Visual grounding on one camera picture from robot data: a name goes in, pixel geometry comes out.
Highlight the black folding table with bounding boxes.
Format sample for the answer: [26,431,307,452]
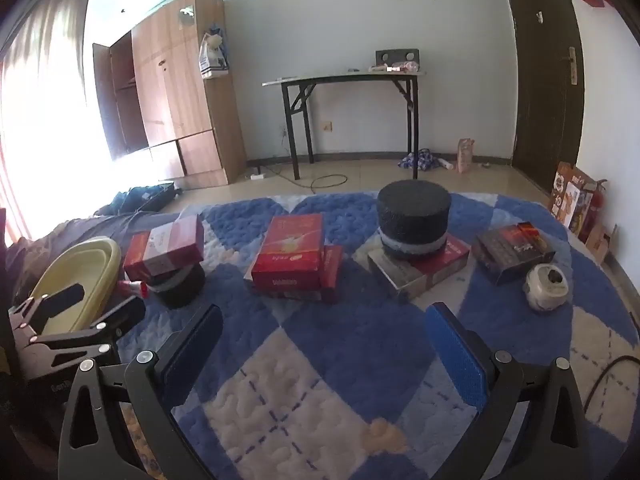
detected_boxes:
[262,71,427,181]

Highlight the wooden wardrobe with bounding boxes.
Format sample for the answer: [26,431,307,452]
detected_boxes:
[92,0,247,187]

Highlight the blue patterned cloth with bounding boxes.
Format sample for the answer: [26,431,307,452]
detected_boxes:
[397,148,438,171]

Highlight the black red box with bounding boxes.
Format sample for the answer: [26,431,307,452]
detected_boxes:
[472,222,557,286]

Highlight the blue white quilted blanket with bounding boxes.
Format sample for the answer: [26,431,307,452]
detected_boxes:
[117,191,640,480]

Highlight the brown cardboard piece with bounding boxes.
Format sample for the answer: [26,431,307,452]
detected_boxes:
[585,222,621,266]

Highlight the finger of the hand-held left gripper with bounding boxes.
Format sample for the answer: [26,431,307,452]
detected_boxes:
[7,282,90,333]
[27,296,147,362]

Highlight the large black foam cylinder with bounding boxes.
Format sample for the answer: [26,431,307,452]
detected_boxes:
[376,179,452,261]

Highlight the cream plastic basin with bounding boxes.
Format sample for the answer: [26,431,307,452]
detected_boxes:
[24,238,123,333]

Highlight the pink carton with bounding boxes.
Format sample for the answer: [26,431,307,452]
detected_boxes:
[457,138,476,174]

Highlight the dark green bag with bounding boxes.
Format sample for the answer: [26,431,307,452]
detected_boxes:
[97,182,183,216]

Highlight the pink items on table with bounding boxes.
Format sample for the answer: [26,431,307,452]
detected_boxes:
[369,61,418,74]

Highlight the black floor cable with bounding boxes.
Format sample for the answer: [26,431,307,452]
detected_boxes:
[255,162,349,193]

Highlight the pink white curtain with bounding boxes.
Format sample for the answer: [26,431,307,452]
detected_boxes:
[0,0,93,246]

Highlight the red white cigarette box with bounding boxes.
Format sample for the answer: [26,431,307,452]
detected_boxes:
[123,214,206,282]

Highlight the white plastic bag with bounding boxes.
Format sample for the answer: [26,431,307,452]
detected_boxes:
[199,24,231,81]

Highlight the red box gold print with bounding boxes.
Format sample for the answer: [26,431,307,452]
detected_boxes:
[245,245,345,304]
[251,213,326,291]

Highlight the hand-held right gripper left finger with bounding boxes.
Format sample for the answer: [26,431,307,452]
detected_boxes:
[57,304,224,480]

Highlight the grey block with two holes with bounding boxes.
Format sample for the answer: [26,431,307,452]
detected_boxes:
[375,48,420,67]

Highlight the red silver cigarette box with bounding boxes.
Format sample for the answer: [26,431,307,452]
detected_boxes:
[367,234,471,302]

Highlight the white round container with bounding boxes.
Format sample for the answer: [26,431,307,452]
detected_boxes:
[523,263,571,313]

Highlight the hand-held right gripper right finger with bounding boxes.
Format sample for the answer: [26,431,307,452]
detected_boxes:
[424,302,591,480]

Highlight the small black foam cylinder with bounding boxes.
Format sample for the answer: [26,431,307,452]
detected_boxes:
[150,260,207,309]

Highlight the red fire extinguisher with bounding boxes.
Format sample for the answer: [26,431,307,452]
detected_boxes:
[590,178,610,221]

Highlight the dark wooden door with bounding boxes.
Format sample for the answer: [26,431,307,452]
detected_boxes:
[502,0,586,192]

